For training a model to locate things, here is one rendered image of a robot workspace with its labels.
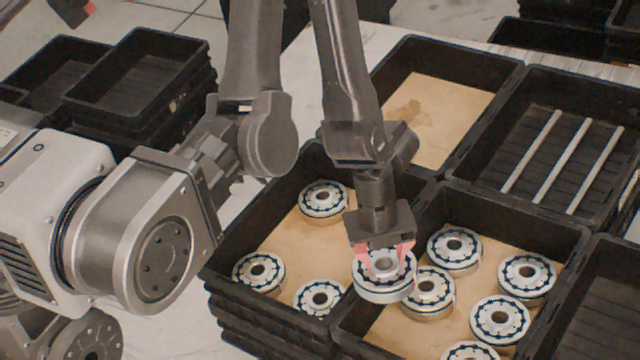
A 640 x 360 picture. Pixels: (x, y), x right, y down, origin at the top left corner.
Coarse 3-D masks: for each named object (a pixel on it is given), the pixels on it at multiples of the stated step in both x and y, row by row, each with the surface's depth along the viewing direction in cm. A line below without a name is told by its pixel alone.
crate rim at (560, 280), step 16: (432, 192) 162; (464, 192) 161; (480, 192) 160; (512, 208) 156; (528, 208) 156; (560, 224) 152; (576, 224) 151; (576, 256) 146; (560, 272) 144; (560, 288) 142; (352, 304) 146; (544, 304) 140; (336, 320) 144; (336, 336) 142; (352, 336) 141; (528, 336) 136; (368, 352) 139; (384, 352) 138
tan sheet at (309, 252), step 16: (352, 192) 179; (352, 208) 176; (288, 224) 175; (304, 224) 175; (336, 224) 173; (272, 240) 173; (288, 240) 172; (304, 240) 172; (320, 240) 171; (336, 240) 170; (288, 256) 169; (304, 256) 169; (320, 256) 168; (336, 256) 167; (352, 256) 167; (288, 272) 166; (304, 272) 166; (320, 272) 165; (336, 272) 164; (288, 288) 163; (288, 304) 161
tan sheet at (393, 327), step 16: (448, 224) 169; (496, 240) 164; (496, 256) 162; (480, 272) 159; (496, 272) 159; (464, 288) 157; (480, 288) 157; (496, 288) 156; (464, 304) 155; (384, 320) 155; (400, 320) 154; (416, 320) 154; (448, 320) 153; (464, 320) 152; (368, 336) 153; (384, 336) 152; (400, 336) 152; (416, 336) 151; (432, 336) 151; (448, 336) 150; (464, 336) 150; (400, 352) 149; (416, 352) 149; (432, 352) 148
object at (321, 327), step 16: (304, 144) 177; (320, 144) 177; (416, 176) 166; (432, 176) 165; (416, 208) 160; (208, 272) 156; (224, 288) 154; (240, 288) 152; (352, 288) 148; (256, 304) 151; (272, 304) 148; (336, 304) 146; (288, 320) 148; (304, 320) 145; (320, 320) 144
